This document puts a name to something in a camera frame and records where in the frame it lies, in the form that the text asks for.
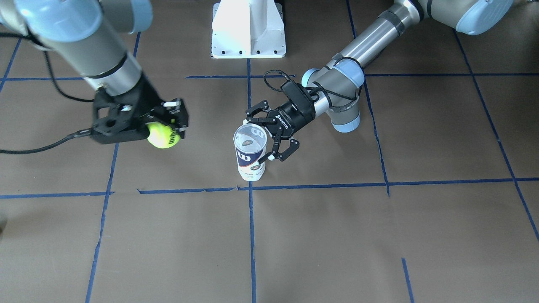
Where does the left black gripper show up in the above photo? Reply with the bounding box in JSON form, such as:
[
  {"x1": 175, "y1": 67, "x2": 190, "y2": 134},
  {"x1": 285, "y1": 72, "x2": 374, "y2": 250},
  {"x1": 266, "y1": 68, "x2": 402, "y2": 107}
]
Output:
[{"x1": 245, "y1": 100, "x2": 316, "y2": 164}]

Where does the black camera left wrist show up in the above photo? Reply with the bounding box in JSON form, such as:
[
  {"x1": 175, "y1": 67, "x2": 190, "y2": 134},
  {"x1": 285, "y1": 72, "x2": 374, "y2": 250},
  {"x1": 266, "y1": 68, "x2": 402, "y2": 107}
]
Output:
[{"x1": 281, "y1": 80, "x2": 315, "y2": 117}]

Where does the white pedestal column base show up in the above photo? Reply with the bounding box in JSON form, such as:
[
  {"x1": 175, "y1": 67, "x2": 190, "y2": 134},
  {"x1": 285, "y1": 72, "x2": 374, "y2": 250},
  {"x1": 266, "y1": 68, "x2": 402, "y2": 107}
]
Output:
[{"x1": 211, "y1": 0, "x2": 287, "y2": 59}]

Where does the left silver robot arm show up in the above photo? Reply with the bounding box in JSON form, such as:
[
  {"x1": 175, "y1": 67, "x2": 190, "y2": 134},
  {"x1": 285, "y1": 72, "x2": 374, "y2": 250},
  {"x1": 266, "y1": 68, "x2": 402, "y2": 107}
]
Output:
[{"x1": 246, "y1": 0, "x2": 513, "y2": 164}]

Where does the yellow tennis ball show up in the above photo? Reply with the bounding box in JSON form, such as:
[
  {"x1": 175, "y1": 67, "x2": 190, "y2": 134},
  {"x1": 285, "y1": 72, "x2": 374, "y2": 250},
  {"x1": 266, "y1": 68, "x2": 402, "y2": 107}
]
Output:
[{"x1": 147, "y1": 122, "x2": 180, "y2": 149}]

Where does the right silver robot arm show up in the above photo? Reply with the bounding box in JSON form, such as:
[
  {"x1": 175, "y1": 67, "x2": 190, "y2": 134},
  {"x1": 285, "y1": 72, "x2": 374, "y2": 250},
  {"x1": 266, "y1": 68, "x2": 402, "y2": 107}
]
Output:
[{"x1": 1, "y1": 0, "x2": 189, "y2": 136}]

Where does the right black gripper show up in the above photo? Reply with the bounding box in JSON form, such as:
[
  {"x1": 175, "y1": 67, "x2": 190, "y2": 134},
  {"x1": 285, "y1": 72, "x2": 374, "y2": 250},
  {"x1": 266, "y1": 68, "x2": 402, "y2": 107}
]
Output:
[{"x1": 127, "y1": 74, "x2": 189, "y2": 131}]

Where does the clear tennis ball can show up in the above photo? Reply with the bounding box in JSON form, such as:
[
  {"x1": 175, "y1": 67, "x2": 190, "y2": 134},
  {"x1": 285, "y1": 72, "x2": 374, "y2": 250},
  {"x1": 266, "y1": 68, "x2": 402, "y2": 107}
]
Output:
[{"x1": 233, "y1": 123, "x2": 267, "y2": 182}]

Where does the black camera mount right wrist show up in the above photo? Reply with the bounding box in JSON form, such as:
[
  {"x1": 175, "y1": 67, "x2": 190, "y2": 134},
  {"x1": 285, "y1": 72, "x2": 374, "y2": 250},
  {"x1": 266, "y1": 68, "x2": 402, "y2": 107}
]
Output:
[{"x1": 91, "y1": 88, "x2": 150, "y2": 144}]

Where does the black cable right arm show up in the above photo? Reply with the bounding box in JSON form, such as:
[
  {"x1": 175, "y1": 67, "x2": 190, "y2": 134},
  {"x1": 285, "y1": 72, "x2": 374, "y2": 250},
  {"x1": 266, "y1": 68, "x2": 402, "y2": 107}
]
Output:
[{"x1": 0, "y1": 32, "x2": 95, "y2": 154}]

